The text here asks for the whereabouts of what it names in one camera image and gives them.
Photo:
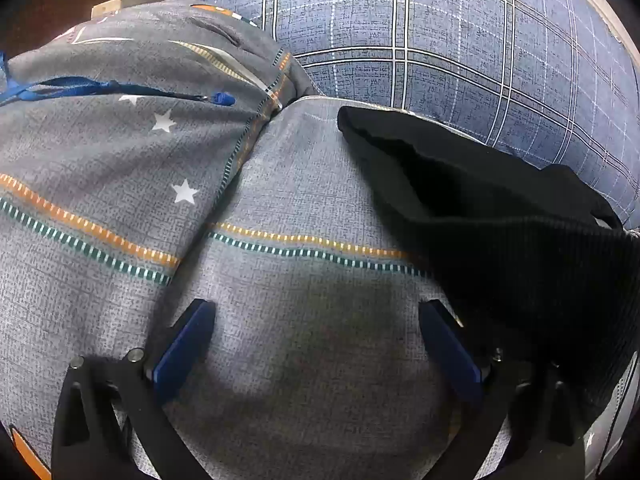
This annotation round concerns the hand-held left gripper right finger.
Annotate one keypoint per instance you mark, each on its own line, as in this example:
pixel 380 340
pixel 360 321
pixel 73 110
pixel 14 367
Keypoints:
pixel 450 351

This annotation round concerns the grey star-print bed sheet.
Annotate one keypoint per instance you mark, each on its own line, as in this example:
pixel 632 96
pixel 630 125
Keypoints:
pixel 310 185

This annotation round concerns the blue plaid pillow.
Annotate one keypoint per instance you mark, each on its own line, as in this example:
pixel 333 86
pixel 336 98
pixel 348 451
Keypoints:
pixel 425 35

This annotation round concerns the grey star-print pillow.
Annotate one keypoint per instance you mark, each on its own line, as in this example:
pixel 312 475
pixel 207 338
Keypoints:
pixel 100 160

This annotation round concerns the black pants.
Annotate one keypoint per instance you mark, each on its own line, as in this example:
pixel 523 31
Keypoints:
pixel 475 220

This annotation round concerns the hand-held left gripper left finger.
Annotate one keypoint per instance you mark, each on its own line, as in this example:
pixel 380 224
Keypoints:
pixel 182 346

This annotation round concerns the wooden bed rail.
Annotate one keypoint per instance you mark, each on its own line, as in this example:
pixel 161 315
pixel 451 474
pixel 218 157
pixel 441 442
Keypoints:
pixel 130 1

